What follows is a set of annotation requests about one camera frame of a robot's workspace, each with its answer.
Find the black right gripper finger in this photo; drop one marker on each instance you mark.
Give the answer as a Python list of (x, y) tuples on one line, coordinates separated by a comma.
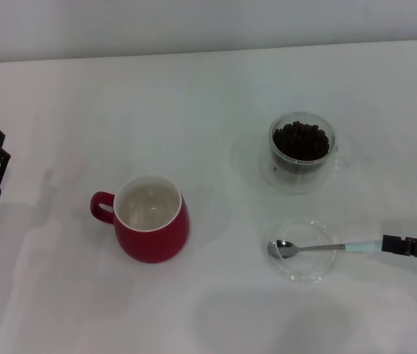
[(415, 248)]

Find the red ceramic mug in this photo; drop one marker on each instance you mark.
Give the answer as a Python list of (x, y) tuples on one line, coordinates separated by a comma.
[(153, 243)]

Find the coffee beans pile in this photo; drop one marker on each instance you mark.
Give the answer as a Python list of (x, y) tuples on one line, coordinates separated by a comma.
[(300, 142)]

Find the clear glass saucer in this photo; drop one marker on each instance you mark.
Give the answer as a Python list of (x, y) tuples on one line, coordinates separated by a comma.
[(293, 184), (304, 269)]

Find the double wall glass cup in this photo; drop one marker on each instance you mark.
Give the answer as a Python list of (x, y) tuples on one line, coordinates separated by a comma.
[(278, 162)]

